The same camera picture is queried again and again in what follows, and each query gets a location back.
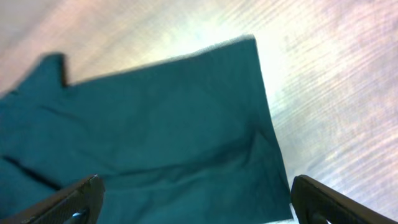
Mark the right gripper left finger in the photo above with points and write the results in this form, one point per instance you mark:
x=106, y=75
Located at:
x=80, y=202

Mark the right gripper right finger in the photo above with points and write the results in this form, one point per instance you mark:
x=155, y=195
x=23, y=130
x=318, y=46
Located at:
x=315, y=202

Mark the black t-shirt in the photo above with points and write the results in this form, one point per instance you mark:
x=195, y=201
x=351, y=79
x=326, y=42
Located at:
x=185, y=141

